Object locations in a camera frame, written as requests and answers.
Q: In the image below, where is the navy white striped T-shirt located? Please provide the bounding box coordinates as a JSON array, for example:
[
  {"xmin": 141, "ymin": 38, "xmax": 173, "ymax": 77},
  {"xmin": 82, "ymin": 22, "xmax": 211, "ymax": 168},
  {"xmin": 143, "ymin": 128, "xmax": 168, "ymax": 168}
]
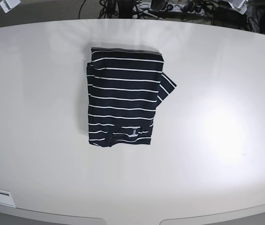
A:
[{"xmin": 86, "ymin": 47, "xmax": 176, "ymax": 147}]

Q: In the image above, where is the white power strip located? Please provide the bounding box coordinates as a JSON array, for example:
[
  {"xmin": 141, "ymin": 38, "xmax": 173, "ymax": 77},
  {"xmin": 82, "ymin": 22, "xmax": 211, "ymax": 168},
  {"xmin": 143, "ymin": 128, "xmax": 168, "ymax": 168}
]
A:
[{"xmin": 136, "ymin": 2, "xmax": 205, "ymax": 16}]

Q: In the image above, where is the black equipment box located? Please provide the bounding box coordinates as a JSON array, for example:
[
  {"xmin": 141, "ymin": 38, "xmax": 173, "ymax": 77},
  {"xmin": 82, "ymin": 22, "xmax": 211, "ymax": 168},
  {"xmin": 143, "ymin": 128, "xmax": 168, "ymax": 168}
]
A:
[{"xmin": 213, "ymin": 7, "xmax": 247, "ymax": 26}]

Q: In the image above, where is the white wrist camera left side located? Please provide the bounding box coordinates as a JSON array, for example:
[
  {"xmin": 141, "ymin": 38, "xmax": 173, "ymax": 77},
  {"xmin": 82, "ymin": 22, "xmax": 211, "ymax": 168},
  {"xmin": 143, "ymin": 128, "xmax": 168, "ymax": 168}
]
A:
[{"xmin": 226, "ymin": 0, "xmax": 248, "ymax": 15}]

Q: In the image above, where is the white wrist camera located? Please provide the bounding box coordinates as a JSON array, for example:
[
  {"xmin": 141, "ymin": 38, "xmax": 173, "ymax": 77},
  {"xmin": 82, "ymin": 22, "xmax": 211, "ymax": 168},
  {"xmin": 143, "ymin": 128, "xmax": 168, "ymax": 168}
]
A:
[
  {"xmin": 226, "ymin": 0, "xmax": 248, "ymax": 15},
  {"xmin": 0, "ymin": 0, "xmax": 21, "ymax": 13}
]

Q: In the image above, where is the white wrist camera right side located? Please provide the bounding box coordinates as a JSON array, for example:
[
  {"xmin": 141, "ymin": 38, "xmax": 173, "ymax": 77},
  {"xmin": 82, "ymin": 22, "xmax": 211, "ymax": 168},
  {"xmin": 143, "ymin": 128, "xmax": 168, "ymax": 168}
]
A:
[{"xmin": 0, "ymin": 0, "xmax": 21, "ymax": 13}]

